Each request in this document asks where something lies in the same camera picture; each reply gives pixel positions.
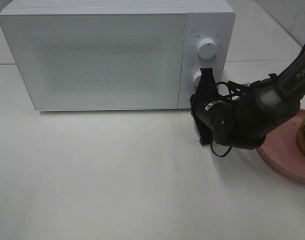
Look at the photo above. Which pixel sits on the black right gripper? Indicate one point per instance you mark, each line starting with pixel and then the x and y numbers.
pixel 210 113

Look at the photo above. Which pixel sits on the pink round plate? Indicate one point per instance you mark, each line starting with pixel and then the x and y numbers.
pixel 280 150

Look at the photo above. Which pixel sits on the white microwave door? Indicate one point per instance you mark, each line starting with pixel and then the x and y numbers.
pixel 98 62

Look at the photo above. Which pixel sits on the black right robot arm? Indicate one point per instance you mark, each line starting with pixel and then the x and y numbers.
pixel 240 116

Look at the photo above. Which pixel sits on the lower white microwave knob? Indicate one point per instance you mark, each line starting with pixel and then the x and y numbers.
pixel 196 78

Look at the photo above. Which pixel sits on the white microwave knob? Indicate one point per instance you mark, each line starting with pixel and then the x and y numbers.
pixel 207 48
pixel 196 78

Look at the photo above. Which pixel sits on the upper white microwave knob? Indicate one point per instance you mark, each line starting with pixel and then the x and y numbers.
pixel 207 48

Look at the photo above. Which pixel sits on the white microwave oven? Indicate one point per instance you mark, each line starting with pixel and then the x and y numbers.
pixel 203 18

